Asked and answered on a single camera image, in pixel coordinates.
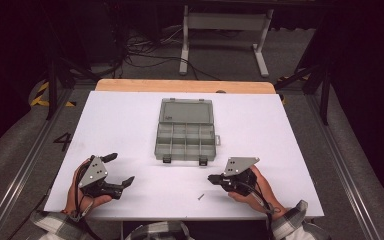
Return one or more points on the orange wrist band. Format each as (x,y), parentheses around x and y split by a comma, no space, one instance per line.
(65,211)

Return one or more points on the aluminium floor rail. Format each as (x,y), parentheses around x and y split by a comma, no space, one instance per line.
(23,166)
(340,160)

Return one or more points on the black metal stand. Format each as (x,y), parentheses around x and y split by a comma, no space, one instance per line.
(325,96)
(51,93)

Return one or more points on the white board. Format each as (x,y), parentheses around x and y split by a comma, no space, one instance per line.
(120,126)

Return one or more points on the grey plastic compartment box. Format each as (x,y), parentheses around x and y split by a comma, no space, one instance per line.
(185,140)

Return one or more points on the person's plaid shirt body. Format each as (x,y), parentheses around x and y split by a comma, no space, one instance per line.
(160,231)

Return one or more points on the white metal stand frame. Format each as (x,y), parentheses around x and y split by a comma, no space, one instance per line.
(226,21)

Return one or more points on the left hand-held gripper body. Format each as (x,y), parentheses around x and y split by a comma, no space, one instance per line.
(93,171)

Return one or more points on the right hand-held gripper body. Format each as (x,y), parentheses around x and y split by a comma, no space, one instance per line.
(236,165)

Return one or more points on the small metal screw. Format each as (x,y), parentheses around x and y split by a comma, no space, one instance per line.
(200,196)

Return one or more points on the person's left hand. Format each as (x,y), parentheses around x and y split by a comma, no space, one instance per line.
(71,196)

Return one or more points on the person's right hand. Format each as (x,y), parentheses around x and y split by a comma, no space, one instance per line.
(263,193)

